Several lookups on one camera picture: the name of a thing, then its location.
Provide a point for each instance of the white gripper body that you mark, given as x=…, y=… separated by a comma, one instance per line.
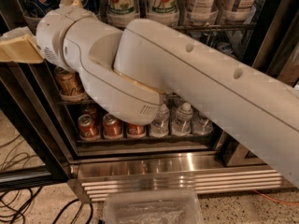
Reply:
x=49, y=34

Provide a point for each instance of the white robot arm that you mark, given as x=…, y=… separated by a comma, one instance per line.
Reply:
x=128, y=72

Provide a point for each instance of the front left gold can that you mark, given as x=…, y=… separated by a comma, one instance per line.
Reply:
x=71, y=89

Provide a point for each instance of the front left red can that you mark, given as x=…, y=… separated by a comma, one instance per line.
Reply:
x=87, y=127

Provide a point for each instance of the red can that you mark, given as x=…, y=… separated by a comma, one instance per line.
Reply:
x=135, y=131
x=112, y=127
x=87, y=127

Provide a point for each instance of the front middle red can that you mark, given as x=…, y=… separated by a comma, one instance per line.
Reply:
x=112, y=127

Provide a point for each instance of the open fridge door left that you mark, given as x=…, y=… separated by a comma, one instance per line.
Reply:
x=29, y=97

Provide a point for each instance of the front right red can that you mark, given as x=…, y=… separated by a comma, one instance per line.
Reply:
x=135, y=131

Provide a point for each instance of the steel fridge base grille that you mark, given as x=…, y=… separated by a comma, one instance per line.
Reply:
x=93, y=181

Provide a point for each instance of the right white grey can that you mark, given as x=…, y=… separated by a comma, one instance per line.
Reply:
x=236, y=10

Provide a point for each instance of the right fridge glass door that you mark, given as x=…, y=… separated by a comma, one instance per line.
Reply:
x=270, y=42

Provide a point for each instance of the left water bottle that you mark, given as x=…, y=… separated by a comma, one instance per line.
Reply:
x=159, y=127

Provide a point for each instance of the water bottle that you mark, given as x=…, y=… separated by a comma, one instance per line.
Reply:
x=159, y=127
x=181, y=124
x=201, y=125

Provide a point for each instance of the middle water bottle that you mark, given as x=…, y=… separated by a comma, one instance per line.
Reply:
x=181, y=124

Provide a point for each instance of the right water bottle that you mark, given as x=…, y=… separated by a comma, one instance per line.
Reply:
x=201, y=125

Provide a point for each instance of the clear plastic bin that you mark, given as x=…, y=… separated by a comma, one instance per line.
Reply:
x=164, y=206

